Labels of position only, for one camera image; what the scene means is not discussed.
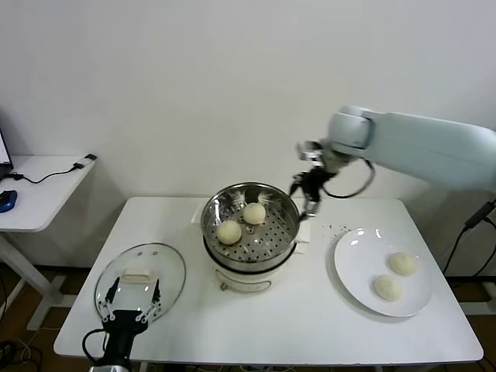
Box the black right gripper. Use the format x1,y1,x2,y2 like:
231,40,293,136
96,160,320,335
288,166,330,222

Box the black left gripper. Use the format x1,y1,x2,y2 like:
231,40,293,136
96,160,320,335
96,277,162,360

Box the white steamed baozi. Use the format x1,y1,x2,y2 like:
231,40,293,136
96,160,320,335
388,251,418,277
215,220,243,246
243,201,267,226
372,274,403,301

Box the stainless steel steamer basket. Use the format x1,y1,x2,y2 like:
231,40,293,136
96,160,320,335
191,181,313,272

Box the round glass pot lid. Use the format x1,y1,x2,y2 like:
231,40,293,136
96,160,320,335
93,243,187,325

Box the white round plate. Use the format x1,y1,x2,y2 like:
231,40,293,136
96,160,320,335
333,227,434,318

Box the white electric pot base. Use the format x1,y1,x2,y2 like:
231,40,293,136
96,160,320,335
203,232,307,295

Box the white side desk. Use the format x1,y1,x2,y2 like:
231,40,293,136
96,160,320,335
0,155,97,331

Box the blue computer mouse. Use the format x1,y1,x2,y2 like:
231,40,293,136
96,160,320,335
0,189,19,213

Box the black laptop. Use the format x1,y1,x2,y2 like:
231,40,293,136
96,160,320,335
0,115,14,181

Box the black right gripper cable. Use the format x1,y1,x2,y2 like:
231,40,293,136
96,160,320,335
321,159,376,199

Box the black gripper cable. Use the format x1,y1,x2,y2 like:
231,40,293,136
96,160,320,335
321,159,376,199
82,328,108,363

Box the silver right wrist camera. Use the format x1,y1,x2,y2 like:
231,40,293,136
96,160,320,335
297,141,325,167

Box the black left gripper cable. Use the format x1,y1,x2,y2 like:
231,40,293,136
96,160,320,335
82,328,108,363

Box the silver cable adapter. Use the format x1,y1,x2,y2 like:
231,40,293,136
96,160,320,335
73,153,97,170

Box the black desk cable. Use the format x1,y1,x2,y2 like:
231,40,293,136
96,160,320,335
11,164,84,185

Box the black wall power cable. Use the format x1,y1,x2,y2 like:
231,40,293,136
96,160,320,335
443,201,496,278

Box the white metal floor frame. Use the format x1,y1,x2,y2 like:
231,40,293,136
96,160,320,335
460,281,496,315

